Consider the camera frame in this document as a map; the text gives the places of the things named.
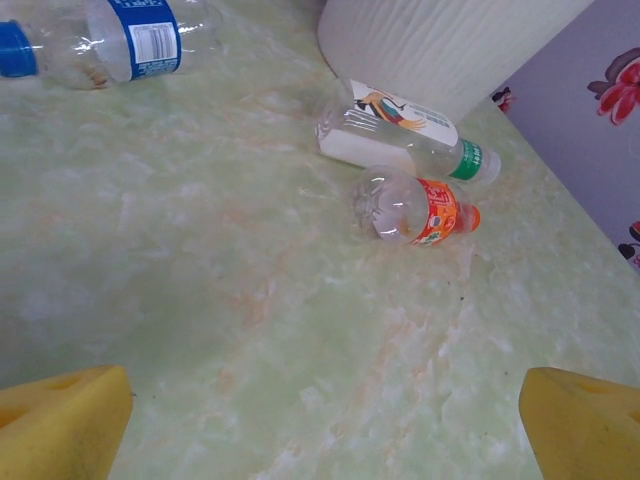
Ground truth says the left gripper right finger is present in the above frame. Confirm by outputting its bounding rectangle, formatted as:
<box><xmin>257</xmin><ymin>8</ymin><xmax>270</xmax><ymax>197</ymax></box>
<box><xmin>518</xmin><ymin>366</ymin><xmax>640</xmax><ymax>480</ymax></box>

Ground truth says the small bottle blue label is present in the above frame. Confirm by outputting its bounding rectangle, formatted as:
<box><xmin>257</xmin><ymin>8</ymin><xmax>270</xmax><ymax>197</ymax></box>
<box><xmin>0</xmin><ymin>0</ymin><xmax>225</xmax><ymax>92</ymax></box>

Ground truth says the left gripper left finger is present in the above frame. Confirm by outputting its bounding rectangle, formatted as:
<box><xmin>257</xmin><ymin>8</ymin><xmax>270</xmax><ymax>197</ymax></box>
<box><xmin>0</xmin><ymin>364</ymin><xmax>135</xmax><ymax>480</ymax></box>

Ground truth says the clear bottle orange label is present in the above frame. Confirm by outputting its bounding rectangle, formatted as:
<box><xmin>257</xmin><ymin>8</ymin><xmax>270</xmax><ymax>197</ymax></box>
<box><xmin>349</xmin><ymin>164</ymin><xmax>483</xmax><ymax>248</ymax></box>

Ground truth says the white bottle bird label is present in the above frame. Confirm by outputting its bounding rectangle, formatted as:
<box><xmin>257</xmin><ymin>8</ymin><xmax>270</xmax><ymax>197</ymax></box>
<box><xmin>314</xmin><ymin>78</ymin><xmax>503</xmax><ymax>187</ymax></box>

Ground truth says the white round waste bin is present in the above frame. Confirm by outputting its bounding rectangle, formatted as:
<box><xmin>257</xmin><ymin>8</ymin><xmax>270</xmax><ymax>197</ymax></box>
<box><xmin>316</xmin><ymin>0</ymin><xmax>597</xmax><ymax>126</ymax></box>

